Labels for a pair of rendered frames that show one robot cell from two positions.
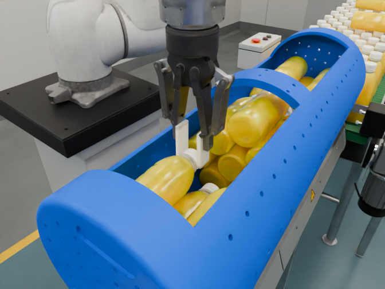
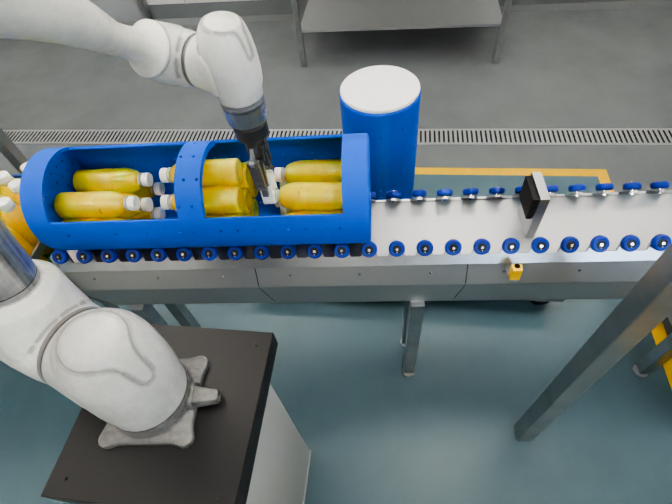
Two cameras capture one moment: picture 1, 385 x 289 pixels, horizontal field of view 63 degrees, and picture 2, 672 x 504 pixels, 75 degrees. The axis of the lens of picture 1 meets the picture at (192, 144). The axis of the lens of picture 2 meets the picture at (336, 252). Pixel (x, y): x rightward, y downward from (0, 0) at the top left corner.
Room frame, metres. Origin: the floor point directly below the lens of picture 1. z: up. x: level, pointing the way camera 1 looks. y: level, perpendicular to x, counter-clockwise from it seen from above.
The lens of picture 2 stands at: (0.66, 0.79, 1.92)
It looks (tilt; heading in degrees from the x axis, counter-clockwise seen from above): 53 degrees down; 245
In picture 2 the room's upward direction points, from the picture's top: 8 degrees counter-clockwise
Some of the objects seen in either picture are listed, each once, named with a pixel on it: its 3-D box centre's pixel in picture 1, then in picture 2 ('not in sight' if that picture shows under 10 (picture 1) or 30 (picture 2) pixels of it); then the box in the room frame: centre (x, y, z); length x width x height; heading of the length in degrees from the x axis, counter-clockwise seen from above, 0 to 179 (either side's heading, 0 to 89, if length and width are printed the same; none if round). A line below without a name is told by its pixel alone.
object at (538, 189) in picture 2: not in sight; (529, 205); (-0.14, 0.34, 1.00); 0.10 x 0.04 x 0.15; 56
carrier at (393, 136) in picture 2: not in sight; (380, 180); (-0.12, -0.33, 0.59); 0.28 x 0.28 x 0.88
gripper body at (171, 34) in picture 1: (192, 55); (253, 136); (0.45, 0.00, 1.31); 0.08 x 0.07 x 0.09; 56
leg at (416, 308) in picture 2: not in sight; (412, 340); (0.13, 0.24, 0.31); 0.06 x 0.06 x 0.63; 56
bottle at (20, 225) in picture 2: not in sight; (28, 227); (1.07, -0.46, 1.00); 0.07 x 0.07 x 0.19
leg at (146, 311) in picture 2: not in sight; (172, 341); (0.95, -0.31, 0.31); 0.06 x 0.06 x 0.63; 56
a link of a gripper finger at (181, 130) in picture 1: (181, 139); (267, 193); (0.46, 0.02, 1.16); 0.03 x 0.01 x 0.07; 146
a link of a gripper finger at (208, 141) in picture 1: (212, 137); not in sight; (0.43, -0.03, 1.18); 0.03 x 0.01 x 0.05; 56
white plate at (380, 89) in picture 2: not in sight; (379, 88); (-0.12, -0.33, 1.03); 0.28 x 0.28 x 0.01
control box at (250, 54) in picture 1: (259, 51); not in sight; (1.29, -0.28, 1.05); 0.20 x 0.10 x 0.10; 146
